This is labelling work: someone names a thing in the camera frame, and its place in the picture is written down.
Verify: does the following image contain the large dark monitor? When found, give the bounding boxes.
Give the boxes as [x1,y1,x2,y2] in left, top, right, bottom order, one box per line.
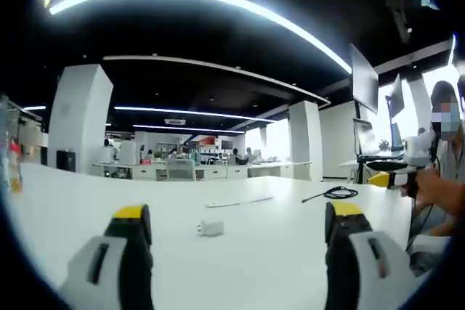
[349,42,380,115]

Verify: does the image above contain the straight ceiling light strip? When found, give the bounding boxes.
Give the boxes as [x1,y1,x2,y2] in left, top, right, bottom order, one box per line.
[113,105,279,123]

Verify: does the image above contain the white charger adapter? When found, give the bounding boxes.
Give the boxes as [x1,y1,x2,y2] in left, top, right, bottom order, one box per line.
[197,219,226,239]

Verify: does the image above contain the white desk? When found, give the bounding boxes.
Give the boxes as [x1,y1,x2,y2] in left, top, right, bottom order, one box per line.
[6,162,453,310]

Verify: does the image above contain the orange bottle red cap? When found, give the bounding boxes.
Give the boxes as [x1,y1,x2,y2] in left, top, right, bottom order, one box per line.
[8,142,23,194]

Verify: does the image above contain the person's right hand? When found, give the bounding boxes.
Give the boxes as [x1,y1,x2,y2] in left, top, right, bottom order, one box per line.
[415,166,453,213]

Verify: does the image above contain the person's grey shirt torso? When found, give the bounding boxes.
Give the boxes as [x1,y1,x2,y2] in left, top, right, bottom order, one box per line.
[434,138,465,195]

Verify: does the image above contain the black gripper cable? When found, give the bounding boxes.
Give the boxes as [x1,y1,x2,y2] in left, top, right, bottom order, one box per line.
[405,193,437,253]

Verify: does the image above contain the black cabinet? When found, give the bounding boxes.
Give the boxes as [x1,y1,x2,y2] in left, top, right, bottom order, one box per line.
[55,149,77,173]

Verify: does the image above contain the row of white office desks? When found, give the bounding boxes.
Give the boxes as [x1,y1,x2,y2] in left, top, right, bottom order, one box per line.
[92,159,314,181]

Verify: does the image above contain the black Type-C cable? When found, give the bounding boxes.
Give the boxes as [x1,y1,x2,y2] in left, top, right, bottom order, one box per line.
[302,186,360,204]

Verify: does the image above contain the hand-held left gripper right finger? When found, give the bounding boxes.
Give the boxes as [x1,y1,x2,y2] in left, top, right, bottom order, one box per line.
[323,200,419,310]

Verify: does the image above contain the open laptop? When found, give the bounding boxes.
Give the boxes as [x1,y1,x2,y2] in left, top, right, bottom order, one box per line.
[352,118,381,158]

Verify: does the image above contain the white square pillar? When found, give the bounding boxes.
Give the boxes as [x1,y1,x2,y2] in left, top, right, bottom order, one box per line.
[288,100,324,182]
[47,63,114,174]

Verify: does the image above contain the white flat keyboard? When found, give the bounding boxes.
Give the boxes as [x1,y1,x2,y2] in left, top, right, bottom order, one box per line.
[204,195,275,209]

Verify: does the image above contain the person's head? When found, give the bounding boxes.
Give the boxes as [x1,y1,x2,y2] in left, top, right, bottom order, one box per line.
[429,80,464,142]

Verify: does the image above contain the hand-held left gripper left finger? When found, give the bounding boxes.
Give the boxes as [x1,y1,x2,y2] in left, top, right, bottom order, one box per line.
[59,203,155,310]

